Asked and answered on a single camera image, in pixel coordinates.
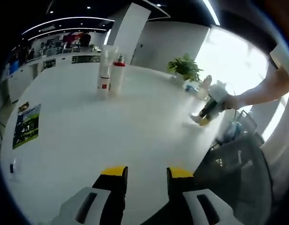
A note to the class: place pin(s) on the green brochure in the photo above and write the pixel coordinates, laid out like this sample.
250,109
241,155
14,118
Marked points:
27,126

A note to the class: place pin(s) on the small clear packet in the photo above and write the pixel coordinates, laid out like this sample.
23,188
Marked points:
15,168

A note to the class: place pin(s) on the potted green plant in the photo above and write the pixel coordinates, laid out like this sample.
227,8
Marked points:
184,66

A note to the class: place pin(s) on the blue white packet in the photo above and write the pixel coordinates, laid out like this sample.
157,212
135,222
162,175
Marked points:
191,87

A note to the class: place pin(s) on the long white counter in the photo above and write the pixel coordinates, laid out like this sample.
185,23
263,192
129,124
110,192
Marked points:
53,61

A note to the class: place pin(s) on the mesh office chair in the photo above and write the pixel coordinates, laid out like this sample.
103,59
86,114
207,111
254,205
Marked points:
236,168

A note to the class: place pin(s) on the clear-capped skincare bottle red label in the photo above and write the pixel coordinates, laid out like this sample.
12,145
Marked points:
103,87

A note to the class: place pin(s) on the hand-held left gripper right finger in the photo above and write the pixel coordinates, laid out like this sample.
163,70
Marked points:
179,194

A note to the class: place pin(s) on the gold foil packet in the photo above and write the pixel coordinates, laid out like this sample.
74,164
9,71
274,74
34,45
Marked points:
23,106

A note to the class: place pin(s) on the clear plastic bottle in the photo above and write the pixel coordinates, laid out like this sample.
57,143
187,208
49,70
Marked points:
205,86

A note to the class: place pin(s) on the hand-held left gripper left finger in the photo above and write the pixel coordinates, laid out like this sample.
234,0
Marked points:
107,194

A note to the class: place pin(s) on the curved ceiling light strip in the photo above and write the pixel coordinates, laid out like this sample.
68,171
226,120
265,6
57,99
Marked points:
211,11

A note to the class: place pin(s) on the red wall display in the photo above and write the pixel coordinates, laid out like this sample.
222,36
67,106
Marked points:
71,38

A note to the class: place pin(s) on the tall white skincare tube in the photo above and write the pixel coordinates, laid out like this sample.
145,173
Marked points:
109,61

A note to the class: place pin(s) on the pump skincare bottle red collar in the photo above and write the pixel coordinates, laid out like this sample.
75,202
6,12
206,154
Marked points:
117,77

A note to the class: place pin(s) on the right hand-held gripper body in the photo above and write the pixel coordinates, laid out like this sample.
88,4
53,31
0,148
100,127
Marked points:
218,93

